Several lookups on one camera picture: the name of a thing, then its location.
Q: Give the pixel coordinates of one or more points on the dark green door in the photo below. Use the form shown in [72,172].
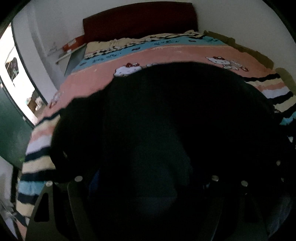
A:
[11,129]

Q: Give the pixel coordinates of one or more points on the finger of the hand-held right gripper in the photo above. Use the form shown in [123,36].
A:
[278,163]

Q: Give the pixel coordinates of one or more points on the white wall shelf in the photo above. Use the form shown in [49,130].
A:
[69,54]

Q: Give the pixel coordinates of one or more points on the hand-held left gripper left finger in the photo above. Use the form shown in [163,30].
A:
[77,197]

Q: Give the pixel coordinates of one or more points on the olive green bedding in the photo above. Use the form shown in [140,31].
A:
[252,49]

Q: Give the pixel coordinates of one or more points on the pink cartoon cat blanket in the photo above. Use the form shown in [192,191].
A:
[161,53]

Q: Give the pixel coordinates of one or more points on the dark red bed headboard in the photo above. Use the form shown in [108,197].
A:
[141,22]

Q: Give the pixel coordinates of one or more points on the orange box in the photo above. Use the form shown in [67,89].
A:
[73,44]

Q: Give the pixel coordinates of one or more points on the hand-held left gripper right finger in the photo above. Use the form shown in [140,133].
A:
[222,197]

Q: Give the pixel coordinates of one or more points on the black hooded jacket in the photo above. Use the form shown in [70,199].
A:
[166,143]

